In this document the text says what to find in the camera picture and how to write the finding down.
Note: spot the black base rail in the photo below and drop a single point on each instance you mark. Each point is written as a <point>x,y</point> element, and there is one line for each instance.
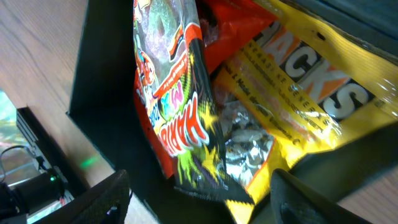
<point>50,153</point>

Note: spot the yellow candy bag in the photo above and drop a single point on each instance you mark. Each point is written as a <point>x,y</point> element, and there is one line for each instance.
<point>315,94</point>

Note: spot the black Haribo candy bag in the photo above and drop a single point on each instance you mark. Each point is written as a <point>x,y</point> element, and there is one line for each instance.
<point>176,103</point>

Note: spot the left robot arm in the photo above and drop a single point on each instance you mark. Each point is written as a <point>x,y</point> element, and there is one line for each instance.
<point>30,196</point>

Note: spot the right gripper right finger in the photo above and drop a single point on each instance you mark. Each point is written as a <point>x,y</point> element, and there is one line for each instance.
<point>293,202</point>

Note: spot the red Hacks candy bag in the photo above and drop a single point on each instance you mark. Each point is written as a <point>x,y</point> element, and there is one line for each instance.
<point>226,26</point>

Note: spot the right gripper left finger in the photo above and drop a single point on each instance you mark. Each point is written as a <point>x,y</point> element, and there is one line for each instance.
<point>106,202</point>

